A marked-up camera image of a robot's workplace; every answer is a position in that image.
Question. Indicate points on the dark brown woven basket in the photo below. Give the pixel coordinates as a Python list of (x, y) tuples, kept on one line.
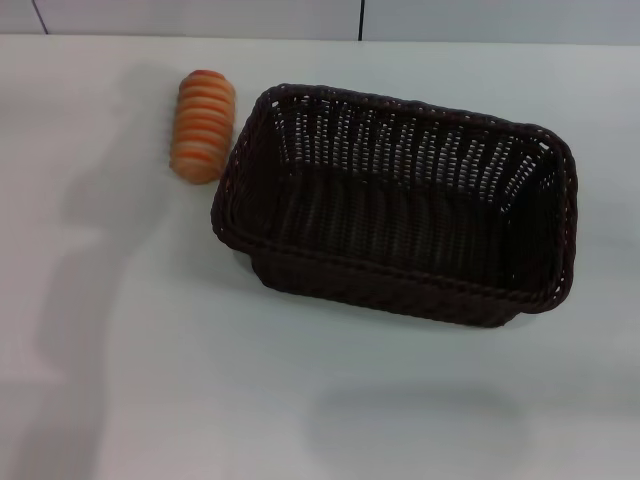
[(400, 225)]

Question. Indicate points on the orange striped bread roll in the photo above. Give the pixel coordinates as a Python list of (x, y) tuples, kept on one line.
[(202, 127)]

